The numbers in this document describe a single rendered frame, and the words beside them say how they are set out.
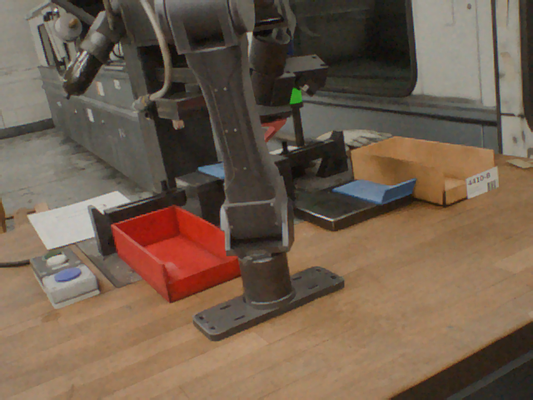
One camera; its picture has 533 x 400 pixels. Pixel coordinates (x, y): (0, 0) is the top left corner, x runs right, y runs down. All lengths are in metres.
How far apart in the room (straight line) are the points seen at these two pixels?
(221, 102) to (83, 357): 0.35
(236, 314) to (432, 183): 0.45
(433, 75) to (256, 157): 0.96
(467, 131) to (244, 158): 0.89
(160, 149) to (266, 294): 0.65
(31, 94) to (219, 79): 9.68
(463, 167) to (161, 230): 0.56
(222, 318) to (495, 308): 0.32
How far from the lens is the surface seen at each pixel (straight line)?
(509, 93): 1.39
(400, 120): 1.72
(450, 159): 1.22
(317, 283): 0.83
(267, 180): 0.74
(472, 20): 1.51
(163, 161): 1.37
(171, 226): 1.12
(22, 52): 10.32
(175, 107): 1.09
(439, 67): 1.61
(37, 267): 1.07
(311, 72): 1.01
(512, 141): 1.41
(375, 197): 1.10
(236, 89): 0.69
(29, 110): 10.35
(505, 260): 0.88
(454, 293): 0.80
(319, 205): 1.10
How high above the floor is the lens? 1.27
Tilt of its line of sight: 17 degrees down
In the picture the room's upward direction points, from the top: 10 degrees counter-clockwise
